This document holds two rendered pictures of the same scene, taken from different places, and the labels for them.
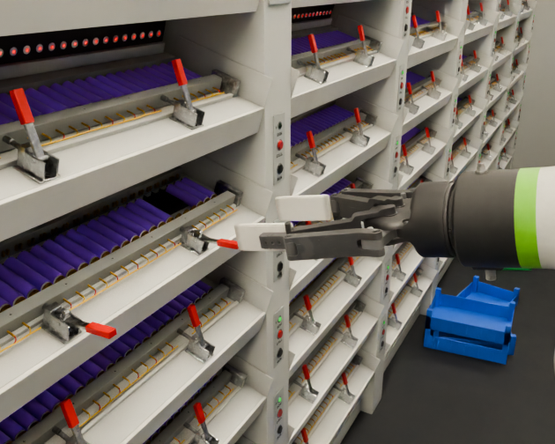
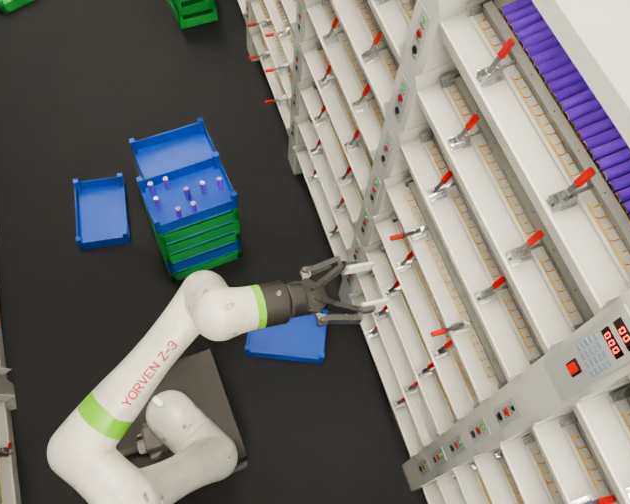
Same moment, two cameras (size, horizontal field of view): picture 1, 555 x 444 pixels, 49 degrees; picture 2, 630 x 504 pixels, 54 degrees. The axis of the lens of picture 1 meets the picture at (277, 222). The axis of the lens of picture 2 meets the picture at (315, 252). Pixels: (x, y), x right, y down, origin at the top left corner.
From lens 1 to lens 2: 145 cm
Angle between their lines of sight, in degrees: 85
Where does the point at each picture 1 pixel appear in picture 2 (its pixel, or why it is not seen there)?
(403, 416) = not seen: outside the picture
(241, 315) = (461, 400)
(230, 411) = (439, 403)
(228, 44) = not seen: hidden behind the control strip
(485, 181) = (272, 287)
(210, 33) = not seen: hidden behind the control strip
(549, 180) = (247, 290)
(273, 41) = (536, 381)
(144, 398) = (422, 307)
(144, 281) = (438, 284)
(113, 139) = (465, 240)
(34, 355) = (407, 220)
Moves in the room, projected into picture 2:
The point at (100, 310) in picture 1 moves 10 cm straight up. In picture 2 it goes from (424, 254) to (433, 236)
